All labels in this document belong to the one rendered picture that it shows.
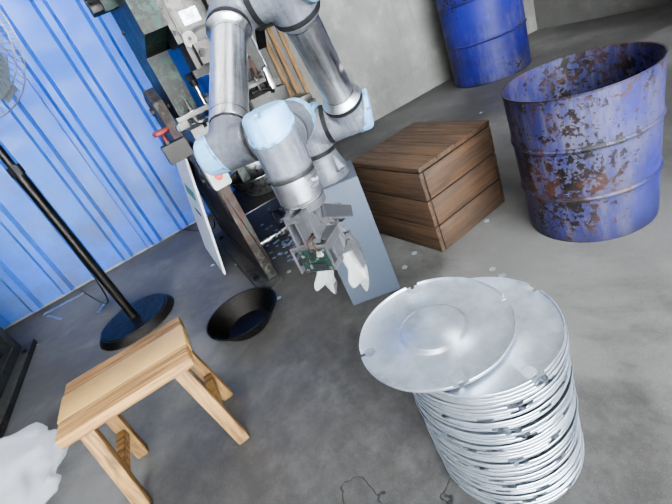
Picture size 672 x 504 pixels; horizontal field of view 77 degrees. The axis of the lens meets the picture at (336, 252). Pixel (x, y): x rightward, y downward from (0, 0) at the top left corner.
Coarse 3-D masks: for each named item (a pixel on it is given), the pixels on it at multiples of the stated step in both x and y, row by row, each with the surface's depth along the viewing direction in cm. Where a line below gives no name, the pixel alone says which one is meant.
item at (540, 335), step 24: (504, 288) 81; (528, 288) 79; (528, 312) 74; (552, 312) 72; (528, 336) 70; (552, 336) 68; (504, 360) 67; (528, 360) 66; (552, 360) 64; (480, 384) 66; (504, 384) 64; (528, 384) 62
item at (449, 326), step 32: (448, 288) 86; (480, 288) 82; (384, 320) 85; (416, 320) 81; (448, 320) 78; (480, 320) 75; (512, 320) 73; (384, 352) 78; (416, 352) 75; (448, 352) 72; (480, 352) 70; (416, 384) 69; (448, 384) 67
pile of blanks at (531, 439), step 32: (544, 384) 64; (448, 416) 71; (480, 416) 66; (512, 416) 65; (544, 416) 67; (576, 416) 74; (448, 448) 78; (480, 448) 70; (512, 448) 69; (544, 448) 70; (576, 448) 76; (480, 480) 77; (512, 480) 74; (544, 480) 74
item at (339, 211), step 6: (324, 204) 70; (330, 204) 72; (336, 204) 74; (342, 204) 76; (348, 204) 78; (324, 210) 70; (330, 210) 72; (336, 210) 74; (342, 210) 76; (348, 210) 78; (324, 216) 70; (330, 216) 72; (336, 216) 74; (342, 216) 76; (348, 216) 78
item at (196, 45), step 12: (168, 0) 156; (180, 0) 158; (192, 0) 160; (180, 12) 159; (192, 12) 161; (204, 12) 163; (180, 24) 160; (192, 24) 162; (204, 24) 164; (192, 36) 162; (204, 36) 165; (180, 48) 170; (192, 48) 164; (204, 48) 164; (192, 60) 166; (204, 60) 165
